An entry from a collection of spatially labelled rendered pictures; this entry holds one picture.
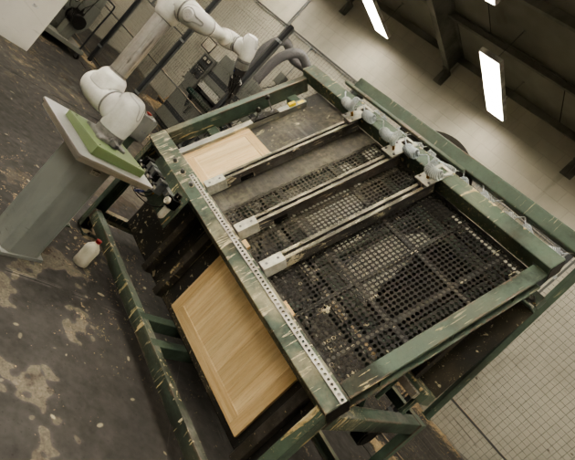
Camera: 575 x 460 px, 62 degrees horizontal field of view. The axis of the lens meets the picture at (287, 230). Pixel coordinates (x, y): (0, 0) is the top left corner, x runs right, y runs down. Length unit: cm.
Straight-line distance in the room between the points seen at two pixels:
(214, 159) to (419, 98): 586
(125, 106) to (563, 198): 632
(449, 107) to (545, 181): 189
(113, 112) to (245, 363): 144
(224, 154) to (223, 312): 103
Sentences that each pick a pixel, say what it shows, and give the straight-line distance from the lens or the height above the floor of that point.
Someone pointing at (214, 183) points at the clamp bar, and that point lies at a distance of 283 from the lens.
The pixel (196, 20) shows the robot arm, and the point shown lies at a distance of 261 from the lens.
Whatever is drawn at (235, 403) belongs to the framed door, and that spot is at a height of 33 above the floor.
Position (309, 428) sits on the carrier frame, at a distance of 207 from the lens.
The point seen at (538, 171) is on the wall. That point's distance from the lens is 781.
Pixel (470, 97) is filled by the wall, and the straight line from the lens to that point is 838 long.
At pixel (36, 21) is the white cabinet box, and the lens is 653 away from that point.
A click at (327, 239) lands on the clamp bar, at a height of 123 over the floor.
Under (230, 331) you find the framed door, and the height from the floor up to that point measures 50.
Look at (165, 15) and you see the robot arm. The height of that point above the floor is 146.
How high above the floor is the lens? 149
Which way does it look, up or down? 9 degrees down
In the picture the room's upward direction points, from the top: 45 degrees clockwise
